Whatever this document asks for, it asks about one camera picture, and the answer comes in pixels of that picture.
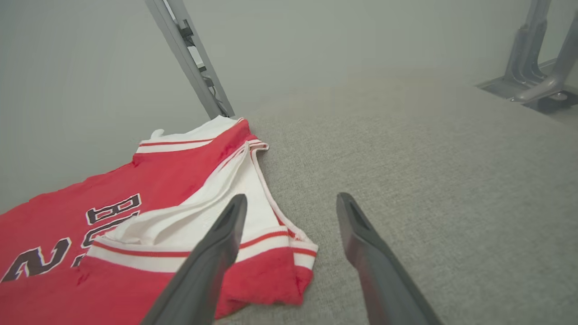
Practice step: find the grey metal support leg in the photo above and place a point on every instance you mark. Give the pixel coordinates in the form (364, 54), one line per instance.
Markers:
(519, 49)
(557, 67)
(539, 40)

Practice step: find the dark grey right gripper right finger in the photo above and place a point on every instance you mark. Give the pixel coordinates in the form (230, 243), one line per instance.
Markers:
(379, 271)

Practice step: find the red basketball jersey white stripes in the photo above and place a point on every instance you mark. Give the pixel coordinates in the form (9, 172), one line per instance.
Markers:
(180, 167)

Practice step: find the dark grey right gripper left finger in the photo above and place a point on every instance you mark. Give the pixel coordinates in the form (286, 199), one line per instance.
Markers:
(203, 271)

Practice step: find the grey metal frame post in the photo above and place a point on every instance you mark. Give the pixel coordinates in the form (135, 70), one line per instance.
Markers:
(180, 49)
(212, 74)

